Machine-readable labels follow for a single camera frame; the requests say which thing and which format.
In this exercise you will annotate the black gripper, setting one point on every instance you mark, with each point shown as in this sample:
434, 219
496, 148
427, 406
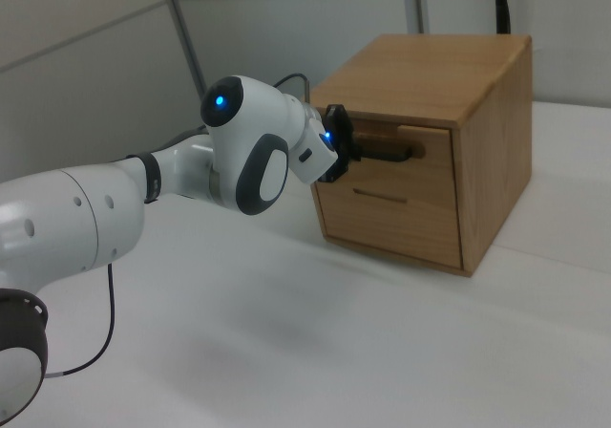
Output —
336, 146

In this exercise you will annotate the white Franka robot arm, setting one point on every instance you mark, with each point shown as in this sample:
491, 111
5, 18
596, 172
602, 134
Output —
71, 218

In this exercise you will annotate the wooden drawer with slot pull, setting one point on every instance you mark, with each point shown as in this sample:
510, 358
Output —
391, 232

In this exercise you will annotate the wooden cabinet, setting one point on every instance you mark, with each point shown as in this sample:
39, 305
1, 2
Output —
501, 160

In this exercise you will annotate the black pole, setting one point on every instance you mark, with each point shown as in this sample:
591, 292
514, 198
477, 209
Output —
502, 3

